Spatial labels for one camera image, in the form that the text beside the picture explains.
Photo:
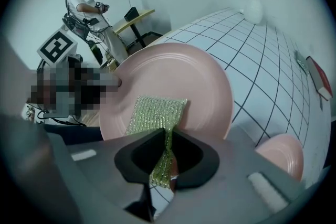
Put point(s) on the green glitter sponge cloth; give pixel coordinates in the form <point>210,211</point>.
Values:
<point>155,112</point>

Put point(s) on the black box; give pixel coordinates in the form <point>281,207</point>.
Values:
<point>131,13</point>

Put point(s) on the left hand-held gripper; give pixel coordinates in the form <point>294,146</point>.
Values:
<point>56,46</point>

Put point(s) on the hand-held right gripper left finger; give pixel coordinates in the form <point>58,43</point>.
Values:
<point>92,178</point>

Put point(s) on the grey scouring pad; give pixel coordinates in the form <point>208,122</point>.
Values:
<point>301,63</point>

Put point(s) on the small pink plate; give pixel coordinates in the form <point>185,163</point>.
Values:
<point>284,154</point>

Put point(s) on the white grid tablecloth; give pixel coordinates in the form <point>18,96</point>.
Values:
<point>262,60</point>

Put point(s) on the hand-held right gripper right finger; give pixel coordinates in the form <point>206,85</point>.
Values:
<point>225,191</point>

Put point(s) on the white ceramic vase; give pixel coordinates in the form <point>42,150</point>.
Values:
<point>254,9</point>

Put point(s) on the red hardcover book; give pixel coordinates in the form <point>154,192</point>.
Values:
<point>319,77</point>

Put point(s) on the large pink plate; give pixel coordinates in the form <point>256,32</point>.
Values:
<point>168,73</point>

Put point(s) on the light wooden side table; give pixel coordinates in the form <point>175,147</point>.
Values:
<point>136,16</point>

